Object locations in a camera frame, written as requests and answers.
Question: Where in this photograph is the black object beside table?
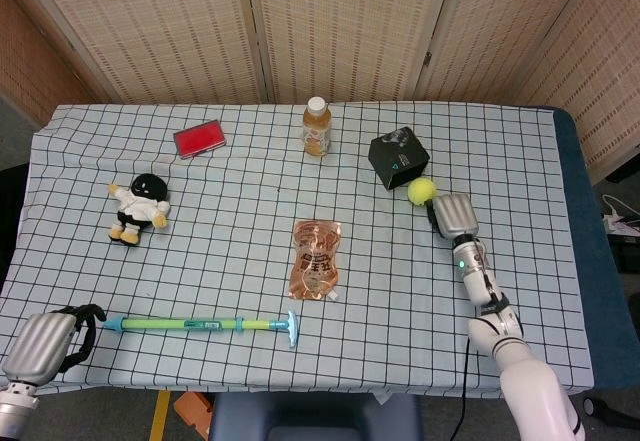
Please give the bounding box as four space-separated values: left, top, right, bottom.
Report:
0 163 31 292

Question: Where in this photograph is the juice bottle with white cap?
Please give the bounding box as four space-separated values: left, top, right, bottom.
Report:
300 96 334 158

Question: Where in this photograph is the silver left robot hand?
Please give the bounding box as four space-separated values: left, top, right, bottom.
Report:
1 304 107 387

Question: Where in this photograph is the blue chair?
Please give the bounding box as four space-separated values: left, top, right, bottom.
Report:
207 391 424 441

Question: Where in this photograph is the black and white plush doll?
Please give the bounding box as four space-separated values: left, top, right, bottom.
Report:
108 172 171 247

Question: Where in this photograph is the green and blue pump toy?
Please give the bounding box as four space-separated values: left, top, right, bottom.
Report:
102 310 301 350

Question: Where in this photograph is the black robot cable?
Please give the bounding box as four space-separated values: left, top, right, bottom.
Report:
457 335 474 441

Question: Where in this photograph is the woven bamboo folding screen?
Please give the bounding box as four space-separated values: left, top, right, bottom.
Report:
0 0 640 182

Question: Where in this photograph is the checked light blue tablecloth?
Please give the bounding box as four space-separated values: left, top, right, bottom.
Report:
0 102 596 396

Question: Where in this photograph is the red flat case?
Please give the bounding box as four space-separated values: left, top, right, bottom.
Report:
172 119 226 160

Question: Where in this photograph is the black cardboard box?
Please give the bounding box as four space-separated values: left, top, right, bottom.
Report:
368 126 432 191

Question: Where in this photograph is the blue padded table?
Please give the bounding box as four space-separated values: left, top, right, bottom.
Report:
537 105 640 392

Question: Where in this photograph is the brown spout pouch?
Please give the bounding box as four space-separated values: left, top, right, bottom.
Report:
288 219 344 302

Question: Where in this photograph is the orange object on floor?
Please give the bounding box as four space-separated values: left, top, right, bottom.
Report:
173 391 216 441

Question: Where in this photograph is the white power strip with cables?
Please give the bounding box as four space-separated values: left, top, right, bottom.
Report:
602 194 640 235

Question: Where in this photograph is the yellow tennis ball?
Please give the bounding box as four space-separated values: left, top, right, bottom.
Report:
407 177 438 207

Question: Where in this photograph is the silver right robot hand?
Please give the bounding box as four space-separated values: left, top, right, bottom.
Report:
426 193 481 239

